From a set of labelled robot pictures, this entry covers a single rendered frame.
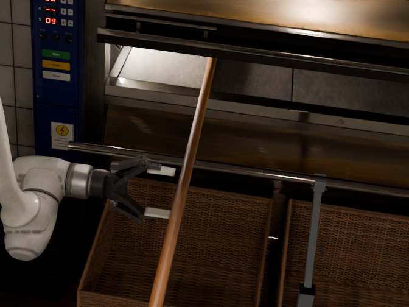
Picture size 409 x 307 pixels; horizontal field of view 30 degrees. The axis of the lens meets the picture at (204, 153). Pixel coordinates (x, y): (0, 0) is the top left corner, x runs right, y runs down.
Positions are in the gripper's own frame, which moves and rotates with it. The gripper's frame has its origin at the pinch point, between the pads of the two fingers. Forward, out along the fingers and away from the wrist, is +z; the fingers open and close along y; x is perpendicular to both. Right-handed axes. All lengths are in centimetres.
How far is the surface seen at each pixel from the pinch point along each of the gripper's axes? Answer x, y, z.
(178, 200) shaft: 4.7, -1.5, 3.0
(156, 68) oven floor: -73, 1, -15
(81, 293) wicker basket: -7, 46, -25
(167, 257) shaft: 26.9, -1.3, 3.7
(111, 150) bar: -19.4, 2.0, -19.3
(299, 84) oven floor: -75, 1, 34
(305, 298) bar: 4.0, 25.4, 39.6
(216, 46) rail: -42.0, -23.7, 6.0
